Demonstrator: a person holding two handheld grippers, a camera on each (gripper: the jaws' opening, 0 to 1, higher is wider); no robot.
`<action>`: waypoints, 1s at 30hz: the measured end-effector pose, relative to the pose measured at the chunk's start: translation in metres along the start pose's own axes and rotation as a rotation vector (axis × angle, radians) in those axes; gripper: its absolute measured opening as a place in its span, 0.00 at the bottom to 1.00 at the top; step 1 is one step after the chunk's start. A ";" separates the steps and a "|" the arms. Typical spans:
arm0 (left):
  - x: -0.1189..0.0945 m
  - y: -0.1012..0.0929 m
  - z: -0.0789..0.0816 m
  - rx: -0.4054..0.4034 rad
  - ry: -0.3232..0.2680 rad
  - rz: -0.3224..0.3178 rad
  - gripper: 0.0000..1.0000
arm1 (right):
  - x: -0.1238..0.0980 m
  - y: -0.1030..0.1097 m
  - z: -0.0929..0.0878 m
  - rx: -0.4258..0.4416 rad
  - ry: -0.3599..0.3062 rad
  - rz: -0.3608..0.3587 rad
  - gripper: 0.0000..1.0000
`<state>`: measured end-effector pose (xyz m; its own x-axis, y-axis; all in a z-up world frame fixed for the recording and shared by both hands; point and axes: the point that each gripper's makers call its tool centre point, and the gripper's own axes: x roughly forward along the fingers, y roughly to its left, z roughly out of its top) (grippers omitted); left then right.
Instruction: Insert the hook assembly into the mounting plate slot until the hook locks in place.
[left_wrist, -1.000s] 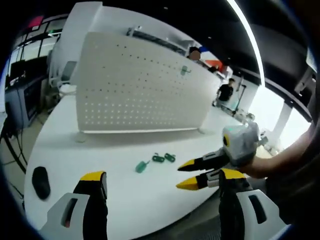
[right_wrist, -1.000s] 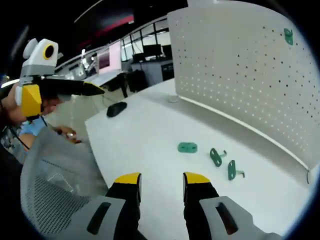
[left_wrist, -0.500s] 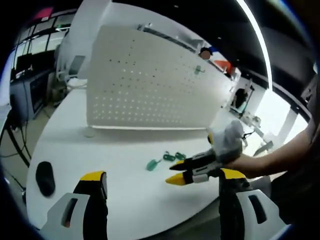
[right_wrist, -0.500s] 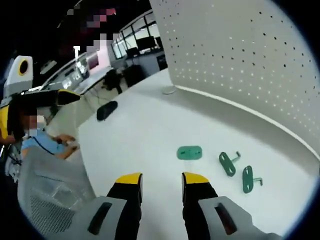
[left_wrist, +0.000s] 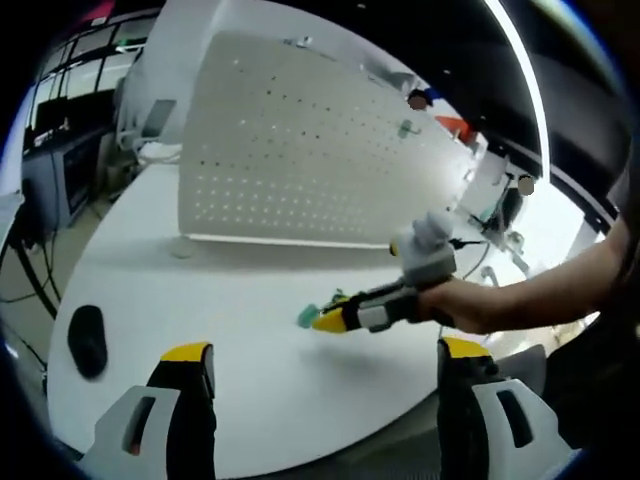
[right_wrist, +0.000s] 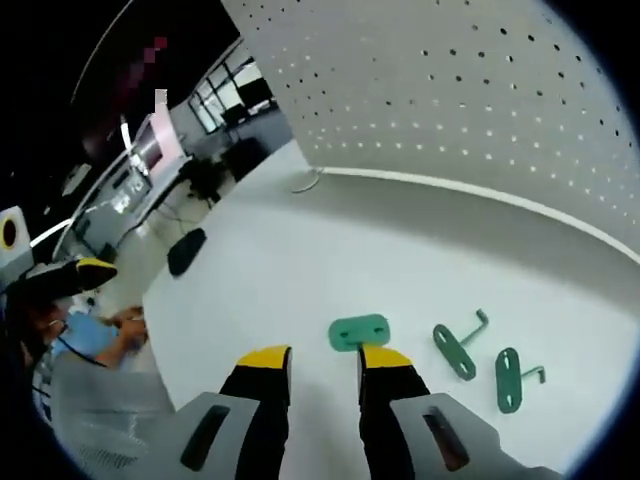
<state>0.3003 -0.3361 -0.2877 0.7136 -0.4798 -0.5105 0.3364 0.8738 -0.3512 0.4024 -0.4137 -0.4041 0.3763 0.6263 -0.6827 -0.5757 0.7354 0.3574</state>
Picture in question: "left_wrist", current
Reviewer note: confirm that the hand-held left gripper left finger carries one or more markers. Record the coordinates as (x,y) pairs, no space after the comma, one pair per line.
(165,430)

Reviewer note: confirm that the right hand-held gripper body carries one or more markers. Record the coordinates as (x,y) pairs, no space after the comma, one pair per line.
(427,255)

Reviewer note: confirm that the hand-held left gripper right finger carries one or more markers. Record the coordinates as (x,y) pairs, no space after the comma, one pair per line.
(475,425)

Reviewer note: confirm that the green hook assembly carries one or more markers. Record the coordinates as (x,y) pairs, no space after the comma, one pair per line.
(406,131)
(306,316)

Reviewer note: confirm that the white perforated mounting plate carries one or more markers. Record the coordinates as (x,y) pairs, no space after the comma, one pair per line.
(300,165)

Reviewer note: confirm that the person's right hand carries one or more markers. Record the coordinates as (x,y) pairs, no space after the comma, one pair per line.
(457,307)

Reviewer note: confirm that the black computer mouse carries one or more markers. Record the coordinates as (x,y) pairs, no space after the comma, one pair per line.
(89,345)

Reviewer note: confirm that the orange panel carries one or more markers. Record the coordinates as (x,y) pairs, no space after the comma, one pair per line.
(450,124)

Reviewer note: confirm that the ceiling light strip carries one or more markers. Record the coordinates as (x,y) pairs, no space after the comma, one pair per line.
(530,75)

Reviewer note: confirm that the dark cabinet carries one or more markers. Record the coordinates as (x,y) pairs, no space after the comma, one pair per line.
(65,172)

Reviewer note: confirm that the white pillar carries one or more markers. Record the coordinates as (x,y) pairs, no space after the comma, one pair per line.
(180,60)

